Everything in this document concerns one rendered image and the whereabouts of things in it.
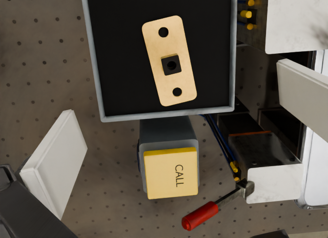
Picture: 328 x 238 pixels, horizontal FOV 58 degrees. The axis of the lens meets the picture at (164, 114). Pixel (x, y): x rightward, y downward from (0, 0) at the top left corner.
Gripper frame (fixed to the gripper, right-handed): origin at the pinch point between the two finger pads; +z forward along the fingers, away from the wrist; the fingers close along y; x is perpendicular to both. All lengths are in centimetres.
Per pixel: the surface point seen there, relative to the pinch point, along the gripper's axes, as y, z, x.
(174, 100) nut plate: 0.0, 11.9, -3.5
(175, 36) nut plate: 1.4, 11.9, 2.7
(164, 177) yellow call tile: -3.0, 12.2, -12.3
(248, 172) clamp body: 9.0, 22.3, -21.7
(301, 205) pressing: 19.7, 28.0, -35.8
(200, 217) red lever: 0.1, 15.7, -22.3
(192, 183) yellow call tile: -0.1, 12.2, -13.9
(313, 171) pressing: 22.4, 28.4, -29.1
